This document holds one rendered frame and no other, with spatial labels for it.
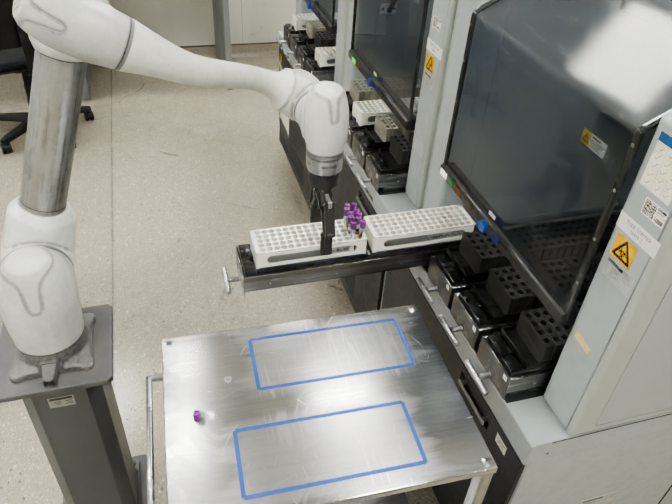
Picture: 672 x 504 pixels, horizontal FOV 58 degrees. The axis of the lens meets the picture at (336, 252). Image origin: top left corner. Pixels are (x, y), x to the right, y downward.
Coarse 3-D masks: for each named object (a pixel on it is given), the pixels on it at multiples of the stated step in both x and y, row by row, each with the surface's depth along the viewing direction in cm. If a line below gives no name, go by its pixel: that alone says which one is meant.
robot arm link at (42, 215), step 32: (64, 64) 122; (32, 96) 126; (64, 96) 126; (32, 128) 129; (64, 128) 130; (32, 160) 133; (64, 160) 135; (32, 192) 136; (64, 192) 140; (32, 224) 138; (64, 224) 143
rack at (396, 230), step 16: (432, 208) 172; (448, 208) 173; (368, 224) 164; (384, 224) 164; (400, 224) 167; (416, 224) 166; (432, 224) 166; (448, 224) 167; (464, 224) 167; (368, 240) 165; (384, 240) 161; (400, 240) 169; (416, 240) 169; (432, 240) 166; (448, 240) 168
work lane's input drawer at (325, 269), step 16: (240, 256) 159; (352, 256) 160; (368, 256) 162; (384, 256) 163; (400, 256) 164; (416, 256) 165; (224, 272) 162; (240, 272) 159; (256, 272) 154; (272, 272) 156; (288, 272) 156; (304, 272) 157; (320, 272) 159; (336, 272) 161; (352, 272) 162; (368, 272) 164; (256, 288) 156
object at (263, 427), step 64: (320, 320) 141; (384, 320) 142; (192, 384) 124; (256, 384) 125; (320, 384) 126; (384, 384) 127; (448, 384) 128; (192, 448) 113; (256, 448) 114; (320, 448) 114; (384, 448) 115; (448, 448) 116
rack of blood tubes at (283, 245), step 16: (304, 224) 162; (320, 224) 163; (336, 224) 163; (256, 240) 156; (272, 240) 158; (288, 240) 157; (304, 240) 158; (336, 240) 158; (352, 240) 158; (256, 256) 152; (272, 256) 160; (288, 256) 160; (304, 256) 161; (320, 256) 158; (336, 256) 159
